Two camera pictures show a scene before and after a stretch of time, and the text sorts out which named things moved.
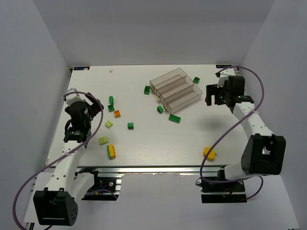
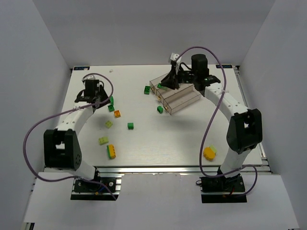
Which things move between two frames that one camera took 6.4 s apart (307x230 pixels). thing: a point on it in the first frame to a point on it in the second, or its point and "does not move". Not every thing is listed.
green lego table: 130,126 does not move
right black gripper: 213,93 to 176,78
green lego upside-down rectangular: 147,90 does not move
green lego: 159,109 does not move
